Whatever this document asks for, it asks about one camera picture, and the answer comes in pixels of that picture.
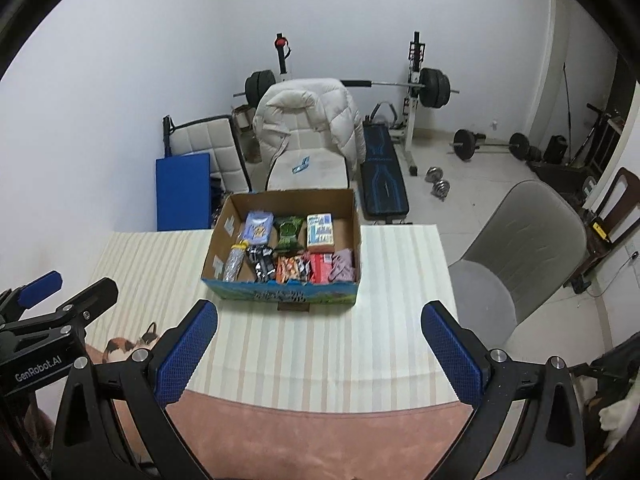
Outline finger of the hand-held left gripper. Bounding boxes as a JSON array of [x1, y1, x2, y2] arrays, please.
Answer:
[[0, 270, 63, 322], [30, 277, 119, 343]]

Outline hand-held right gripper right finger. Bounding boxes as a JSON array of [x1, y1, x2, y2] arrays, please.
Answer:
[[421, 301, 587, 480]]

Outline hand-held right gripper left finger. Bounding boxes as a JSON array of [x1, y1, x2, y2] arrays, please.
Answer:
[[51, 299, 219, 480]]

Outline black snack packet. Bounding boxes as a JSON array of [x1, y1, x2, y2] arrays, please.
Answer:
[[247, 245, 277, 282]]

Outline orange snack packet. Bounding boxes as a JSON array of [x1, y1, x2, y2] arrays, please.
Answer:
[[275, 255, 306, 283]]

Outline cardboard box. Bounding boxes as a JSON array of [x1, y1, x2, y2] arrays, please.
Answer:
[[200, 188, 362, 308]]

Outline purple cloth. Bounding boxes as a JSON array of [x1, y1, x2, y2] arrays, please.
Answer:
[[330, 249, 357, 283]]

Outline light blue packet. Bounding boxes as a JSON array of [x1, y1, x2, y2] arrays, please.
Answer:
[[243, 211, 275, 247]]

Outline red packet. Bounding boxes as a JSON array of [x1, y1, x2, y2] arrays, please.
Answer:
[[305, 253, 333, 283]]

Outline green snack packet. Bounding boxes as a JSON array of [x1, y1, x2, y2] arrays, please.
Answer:
[[274, 216, 306, 252]]

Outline white and blue tissue pack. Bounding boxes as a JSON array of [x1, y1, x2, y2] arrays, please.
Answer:
[[306, 213, 336, 253]]

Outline person's left forearm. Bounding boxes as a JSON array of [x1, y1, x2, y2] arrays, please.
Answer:
[[22, 402, 53, 467]]

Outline grey shell chair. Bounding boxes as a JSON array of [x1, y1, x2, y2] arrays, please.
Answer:
[[447, 180, 588, 351]]

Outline blue board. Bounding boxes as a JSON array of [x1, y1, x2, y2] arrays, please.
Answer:
[[156, 152, 212, 232]]

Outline black folding stand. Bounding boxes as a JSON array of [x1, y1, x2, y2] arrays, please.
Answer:
[[567, 345, 640, 392]]

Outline white goose plush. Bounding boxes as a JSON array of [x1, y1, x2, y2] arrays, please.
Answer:
[[572, 375, 640, 453]]

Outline black weight bench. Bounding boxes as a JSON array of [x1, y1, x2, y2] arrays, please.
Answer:
[[360, 101, 412, 223]]

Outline beige quilted chair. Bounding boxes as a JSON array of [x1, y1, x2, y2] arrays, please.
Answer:
[[161, 115, 251, 196]]

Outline short barbell with black plates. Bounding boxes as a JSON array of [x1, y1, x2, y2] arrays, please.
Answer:
[[448, 129, 531, 162]]

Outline black exercise machine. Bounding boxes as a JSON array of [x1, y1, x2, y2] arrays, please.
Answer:
[[530, 102, 626, 196]]

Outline white padded chair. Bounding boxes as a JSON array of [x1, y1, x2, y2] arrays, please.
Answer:
[[265, 125, 348, 192]]

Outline white barbell rack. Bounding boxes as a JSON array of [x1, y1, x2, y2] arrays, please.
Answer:
[[272, 31, 430, 177]]

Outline black speaker box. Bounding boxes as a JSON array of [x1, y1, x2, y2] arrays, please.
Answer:
[[542, 135, 568, 164]]

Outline dark wooden chair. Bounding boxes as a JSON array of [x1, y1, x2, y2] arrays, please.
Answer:
[[565, 167, 640, 291]]

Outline white puffer jacket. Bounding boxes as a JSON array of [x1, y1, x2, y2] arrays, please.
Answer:
[[252, 78, 367, 166]]

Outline black floor cable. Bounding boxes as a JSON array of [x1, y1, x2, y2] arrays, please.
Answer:
[[587, 252, 640, 298]]

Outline white door frame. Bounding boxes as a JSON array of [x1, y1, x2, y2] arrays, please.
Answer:
[[520, 0, 626, 161]]

